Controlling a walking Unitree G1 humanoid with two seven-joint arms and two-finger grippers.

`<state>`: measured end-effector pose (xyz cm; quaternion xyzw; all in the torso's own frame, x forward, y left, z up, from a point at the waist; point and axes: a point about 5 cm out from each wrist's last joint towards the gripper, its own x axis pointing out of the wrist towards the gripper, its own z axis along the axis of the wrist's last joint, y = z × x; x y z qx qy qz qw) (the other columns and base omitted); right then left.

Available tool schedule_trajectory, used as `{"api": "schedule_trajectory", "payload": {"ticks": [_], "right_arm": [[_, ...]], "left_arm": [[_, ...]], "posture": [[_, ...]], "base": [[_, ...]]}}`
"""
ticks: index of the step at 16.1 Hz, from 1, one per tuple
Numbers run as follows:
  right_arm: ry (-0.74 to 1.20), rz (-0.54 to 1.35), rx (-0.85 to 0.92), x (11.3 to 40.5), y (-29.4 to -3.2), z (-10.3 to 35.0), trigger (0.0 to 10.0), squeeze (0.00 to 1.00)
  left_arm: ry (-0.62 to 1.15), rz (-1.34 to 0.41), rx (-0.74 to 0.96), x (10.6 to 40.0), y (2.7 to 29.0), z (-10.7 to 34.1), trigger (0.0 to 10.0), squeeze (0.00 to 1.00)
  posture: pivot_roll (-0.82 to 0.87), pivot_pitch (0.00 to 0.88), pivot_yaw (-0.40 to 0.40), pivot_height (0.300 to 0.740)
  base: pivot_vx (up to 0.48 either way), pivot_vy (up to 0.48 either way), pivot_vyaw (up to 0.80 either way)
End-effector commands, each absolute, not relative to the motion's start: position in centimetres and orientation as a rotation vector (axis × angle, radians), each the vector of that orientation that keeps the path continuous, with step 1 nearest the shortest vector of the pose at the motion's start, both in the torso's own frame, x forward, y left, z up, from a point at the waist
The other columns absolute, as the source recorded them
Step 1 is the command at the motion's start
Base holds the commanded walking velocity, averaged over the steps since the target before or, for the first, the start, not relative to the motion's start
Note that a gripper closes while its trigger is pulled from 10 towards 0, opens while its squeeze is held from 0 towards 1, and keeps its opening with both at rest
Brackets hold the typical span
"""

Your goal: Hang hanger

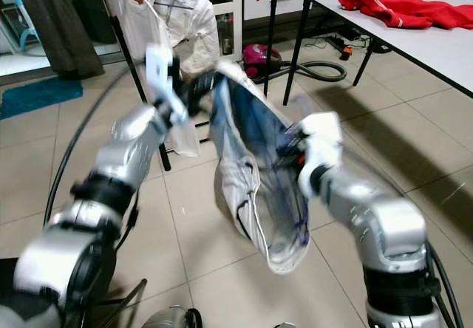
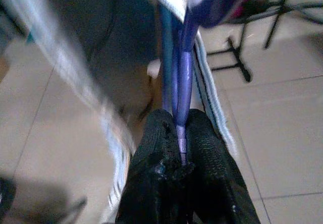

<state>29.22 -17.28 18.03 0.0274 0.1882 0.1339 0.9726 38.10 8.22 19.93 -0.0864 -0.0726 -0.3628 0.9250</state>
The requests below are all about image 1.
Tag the dark grey curtain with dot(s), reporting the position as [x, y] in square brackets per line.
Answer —
[59, 25]

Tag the chrome clothes rack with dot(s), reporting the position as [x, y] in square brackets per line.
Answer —
[270, 32]

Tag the pink vacuum cleaner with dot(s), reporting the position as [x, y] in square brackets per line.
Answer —
[259, 58]

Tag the white denim garment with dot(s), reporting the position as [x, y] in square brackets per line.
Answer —
[196, 25]

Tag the grey robot leg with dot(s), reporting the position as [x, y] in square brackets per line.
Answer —
[166, 319]

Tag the white shirt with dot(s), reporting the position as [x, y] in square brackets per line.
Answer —
[140, 47]

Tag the white denim jeans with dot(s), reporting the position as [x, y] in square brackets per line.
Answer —
[240, 173]

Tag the black power strip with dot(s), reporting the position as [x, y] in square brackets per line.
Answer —
[340, 45]

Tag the light blue plastic stand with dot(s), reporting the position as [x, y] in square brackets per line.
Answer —
[29, 36]

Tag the white table with black legs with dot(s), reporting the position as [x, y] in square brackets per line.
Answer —
[414, 47]

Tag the teal floor mat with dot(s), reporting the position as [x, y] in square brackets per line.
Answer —
[41, 97]

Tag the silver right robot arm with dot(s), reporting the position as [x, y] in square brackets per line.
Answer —
[377, 217]

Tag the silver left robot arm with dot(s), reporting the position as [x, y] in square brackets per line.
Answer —
[126, 158]

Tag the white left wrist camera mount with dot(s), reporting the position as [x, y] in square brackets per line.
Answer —
[159, 73]

